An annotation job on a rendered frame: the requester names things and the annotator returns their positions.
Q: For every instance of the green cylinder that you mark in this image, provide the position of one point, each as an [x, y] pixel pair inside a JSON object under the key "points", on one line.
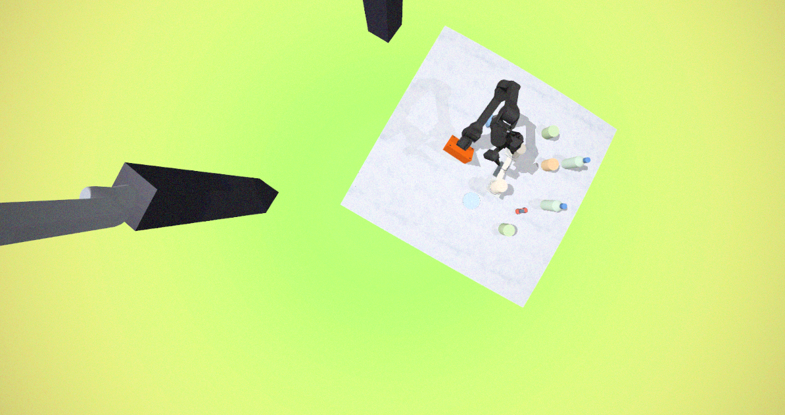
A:
{"points": [[550, 132], [506, 229]]}

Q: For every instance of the cream cylinder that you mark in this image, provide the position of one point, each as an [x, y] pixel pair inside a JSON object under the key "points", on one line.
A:
{"points": [[519, 151], [498, 186]]}

